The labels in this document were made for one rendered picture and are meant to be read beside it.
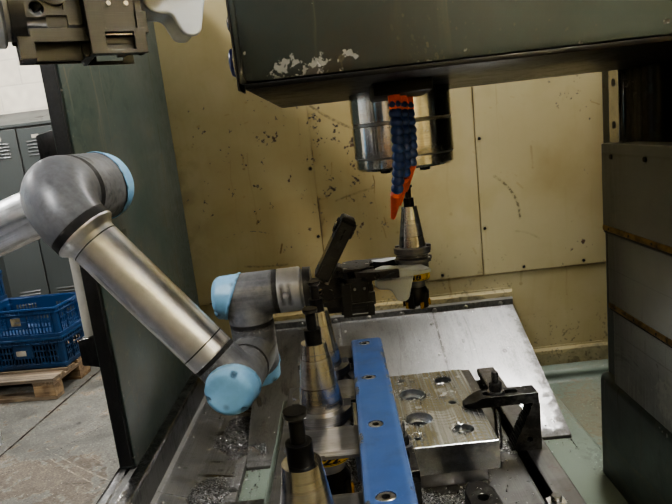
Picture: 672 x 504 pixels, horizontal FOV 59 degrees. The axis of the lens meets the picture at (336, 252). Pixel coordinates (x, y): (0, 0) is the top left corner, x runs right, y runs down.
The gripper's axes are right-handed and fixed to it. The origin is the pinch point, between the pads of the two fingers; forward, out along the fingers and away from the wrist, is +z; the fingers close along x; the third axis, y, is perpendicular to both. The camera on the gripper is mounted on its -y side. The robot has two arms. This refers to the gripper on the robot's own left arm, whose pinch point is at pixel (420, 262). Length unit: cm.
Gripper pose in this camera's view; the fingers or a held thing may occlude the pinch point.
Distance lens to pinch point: 100.7
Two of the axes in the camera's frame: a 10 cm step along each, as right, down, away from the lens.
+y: 1.2, 9.7, 2.0
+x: 0.0, 2.0, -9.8
